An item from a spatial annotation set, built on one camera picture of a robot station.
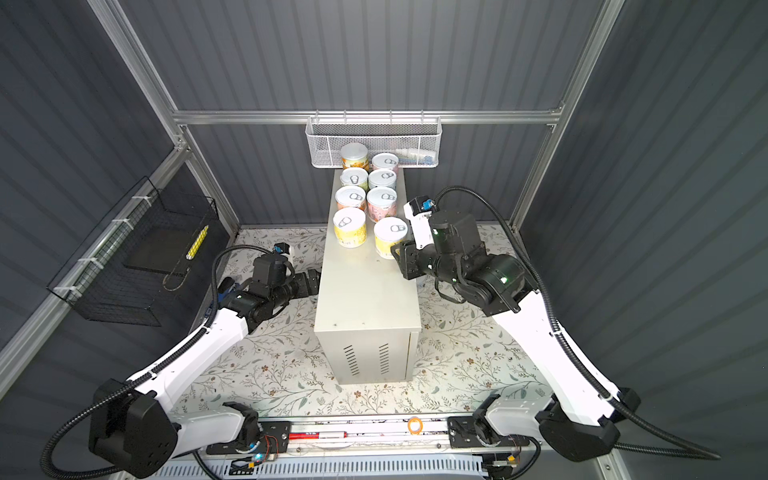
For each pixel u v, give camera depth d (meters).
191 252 0.75
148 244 0.76
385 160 0.81
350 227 0.66
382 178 0.77
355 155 0.79
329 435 0.74
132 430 0.39
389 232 0.64
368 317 0.56
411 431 0.75
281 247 0.73
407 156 0.91
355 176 0.77
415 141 0.83
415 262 0.53
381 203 0.71
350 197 0.72
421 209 0.52
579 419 0.39
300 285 0.74
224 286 0.99
